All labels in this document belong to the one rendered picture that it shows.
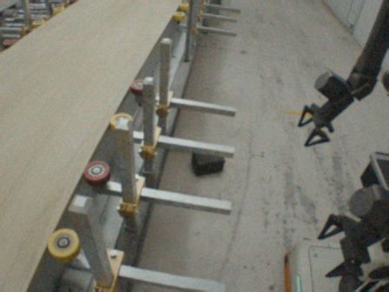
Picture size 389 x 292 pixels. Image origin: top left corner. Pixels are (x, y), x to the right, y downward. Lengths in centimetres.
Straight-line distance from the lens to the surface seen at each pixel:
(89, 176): 91
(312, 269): 158
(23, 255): 82
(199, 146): 108
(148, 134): 102
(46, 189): 92
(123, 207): 89
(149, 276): 82
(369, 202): 59
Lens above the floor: 157
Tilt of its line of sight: 41 degrees down
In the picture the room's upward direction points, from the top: 8 degrees clockwise
